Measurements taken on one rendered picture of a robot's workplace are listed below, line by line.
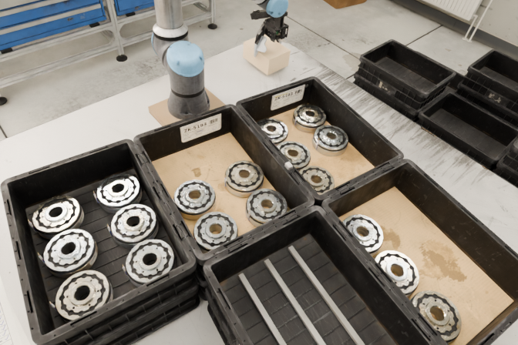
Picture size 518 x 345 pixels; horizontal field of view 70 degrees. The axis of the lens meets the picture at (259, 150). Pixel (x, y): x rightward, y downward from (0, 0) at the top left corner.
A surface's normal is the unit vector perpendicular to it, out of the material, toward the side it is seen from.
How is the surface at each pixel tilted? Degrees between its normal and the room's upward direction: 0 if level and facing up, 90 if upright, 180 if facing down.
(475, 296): 0
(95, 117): 0
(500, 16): 90
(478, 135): 0
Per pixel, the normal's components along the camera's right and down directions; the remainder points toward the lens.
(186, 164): 0.07, -0.68
